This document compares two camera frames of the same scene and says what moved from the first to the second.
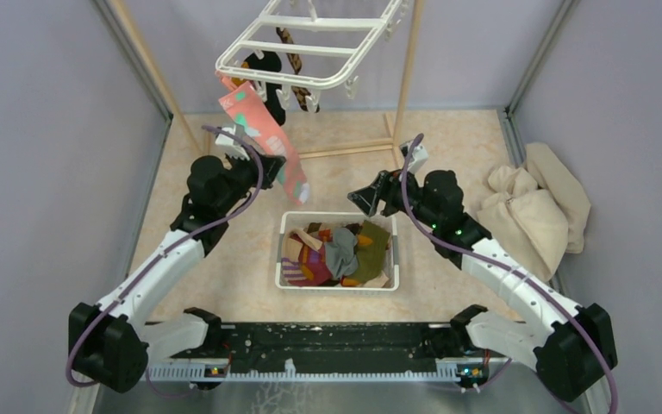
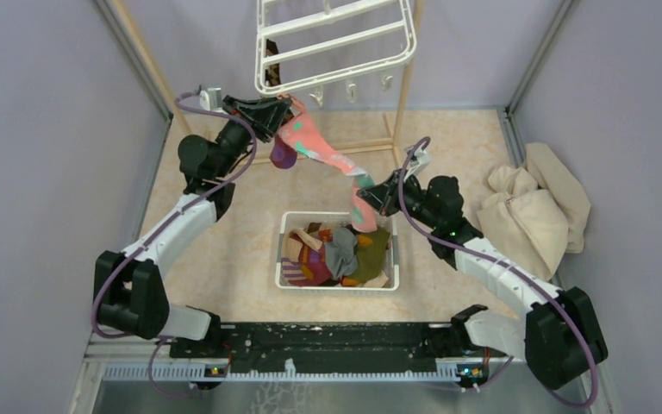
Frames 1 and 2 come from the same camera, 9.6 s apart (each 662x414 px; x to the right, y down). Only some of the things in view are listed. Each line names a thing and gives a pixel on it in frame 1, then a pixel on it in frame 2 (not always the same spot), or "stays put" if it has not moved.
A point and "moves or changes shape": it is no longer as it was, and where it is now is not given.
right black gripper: (368, 197) stays put
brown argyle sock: (301, 93) to (272, 77)
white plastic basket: (291, 220) stays put
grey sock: (341, 257) stays put
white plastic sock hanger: (384, 28) moves or changes shape
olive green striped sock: (371, 242) stays put
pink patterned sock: (245, 104) to (299, 128)
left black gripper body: (250, 172) to (234, 135)
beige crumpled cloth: (535, 212) stays put
